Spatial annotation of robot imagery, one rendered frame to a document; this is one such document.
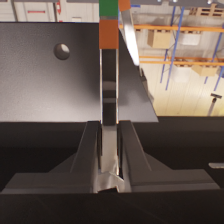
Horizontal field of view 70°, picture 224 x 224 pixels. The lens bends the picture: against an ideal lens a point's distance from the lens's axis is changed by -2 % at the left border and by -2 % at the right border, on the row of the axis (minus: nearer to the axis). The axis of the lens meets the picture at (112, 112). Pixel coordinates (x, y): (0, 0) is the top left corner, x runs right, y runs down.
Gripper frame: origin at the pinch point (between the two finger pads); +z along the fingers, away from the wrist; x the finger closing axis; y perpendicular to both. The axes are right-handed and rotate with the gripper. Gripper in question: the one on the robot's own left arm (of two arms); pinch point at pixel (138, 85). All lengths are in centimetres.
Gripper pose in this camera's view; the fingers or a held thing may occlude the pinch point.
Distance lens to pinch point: 27.8
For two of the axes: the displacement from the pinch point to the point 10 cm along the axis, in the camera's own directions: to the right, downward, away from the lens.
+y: -9.6, 2.4, 1.2
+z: -2.5, -6.5, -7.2
